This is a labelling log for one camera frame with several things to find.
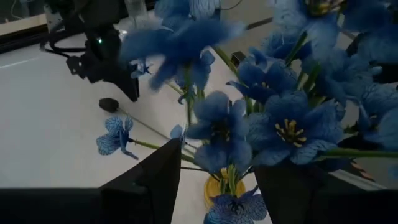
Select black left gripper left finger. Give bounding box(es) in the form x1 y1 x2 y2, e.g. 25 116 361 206
99 138 183 224

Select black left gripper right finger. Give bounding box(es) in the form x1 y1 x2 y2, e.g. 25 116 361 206
253 160 343 224

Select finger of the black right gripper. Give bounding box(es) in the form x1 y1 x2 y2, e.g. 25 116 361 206
116 71 141 103

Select black bud flower green stem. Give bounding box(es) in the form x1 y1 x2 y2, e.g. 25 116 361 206
98 97 187 147

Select veined blue flower bunch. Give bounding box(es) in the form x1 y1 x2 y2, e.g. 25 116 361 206
95 57 269 224

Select bright blue flower bunch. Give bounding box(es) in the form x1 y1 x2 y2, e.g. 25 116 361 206
119 0 398 175

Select yellow vase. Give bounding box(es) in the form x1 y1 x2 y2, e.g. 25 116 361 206
203 169 247 210

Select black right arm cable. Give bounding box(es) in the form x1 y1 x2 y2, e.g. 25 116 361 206
39 27 90 62

